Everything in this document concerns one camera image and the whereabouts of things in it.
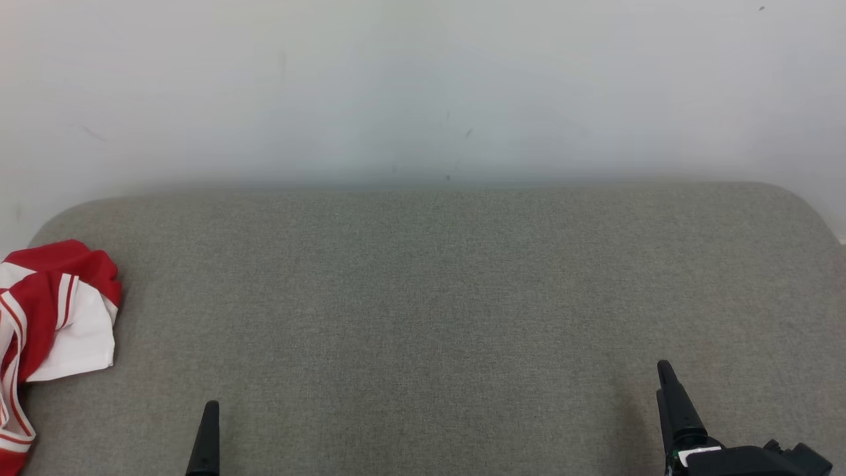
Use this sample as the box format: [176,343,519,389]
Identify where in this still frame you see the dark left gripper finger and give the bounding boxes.
[186,401,221,476]

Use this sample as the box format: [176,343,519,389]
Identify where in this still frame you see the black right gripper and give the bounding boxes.
[656,360,784,476]

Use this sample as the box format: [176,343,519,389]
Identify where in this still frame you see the red white sports shirt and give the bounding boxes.
[0,239,124,476]

